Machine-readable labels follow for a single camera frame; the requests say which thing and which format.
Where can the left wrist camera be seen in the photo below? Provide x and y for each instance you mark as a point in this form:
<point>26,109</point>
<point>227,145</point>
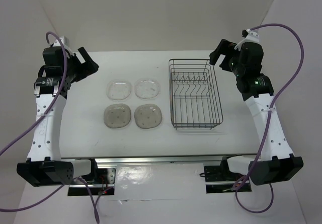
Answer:
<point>65,41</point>

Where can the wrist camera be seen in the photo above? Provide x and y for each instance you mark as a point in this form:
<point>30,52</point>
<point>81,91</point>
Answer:
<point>251,37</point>
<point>65,41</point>

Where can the wire dish rack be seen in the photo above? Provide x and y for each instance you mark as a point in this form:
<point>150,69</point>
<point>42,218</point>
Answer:
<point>194,95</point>

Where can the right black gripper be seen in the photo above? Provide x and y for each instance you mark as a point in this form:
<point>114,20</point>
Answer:
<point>221,49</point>

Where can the clear plate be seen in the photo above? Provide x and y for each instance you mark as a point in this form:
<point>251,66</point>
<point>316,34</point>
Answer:
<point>146,88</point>
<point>117,116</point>
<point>148,116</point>
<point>118,89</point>

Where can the aluminium front rail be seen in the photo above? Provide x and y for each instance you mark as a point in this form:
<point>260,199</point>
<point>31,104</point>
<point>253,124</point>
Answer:
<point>154,160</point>

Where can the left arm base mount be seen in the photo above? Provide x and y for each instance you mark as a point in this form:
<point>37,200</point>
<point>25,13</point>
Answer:
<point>101,183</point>

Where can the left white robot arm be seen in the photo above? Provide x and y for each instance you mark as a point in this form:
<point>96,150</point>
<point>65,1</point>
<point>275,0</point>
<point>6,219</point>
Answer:
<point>44,166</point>

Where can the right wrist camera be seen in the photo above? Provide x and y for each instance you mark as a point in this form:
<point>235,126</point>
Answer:
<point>251,37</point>

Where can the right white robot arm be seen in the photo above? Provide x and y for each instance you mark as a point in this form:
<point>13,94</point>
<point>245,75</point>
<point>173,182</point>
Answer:
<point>275,161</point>

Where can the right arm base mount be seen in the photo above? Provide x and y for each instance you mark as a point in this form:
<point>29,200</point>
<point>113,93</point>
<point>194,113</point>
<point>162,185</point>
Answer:
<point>218,179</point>

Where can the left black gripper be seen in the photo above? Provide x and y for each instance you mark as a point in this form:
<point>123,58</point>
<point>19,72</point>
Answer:
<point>86,68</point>

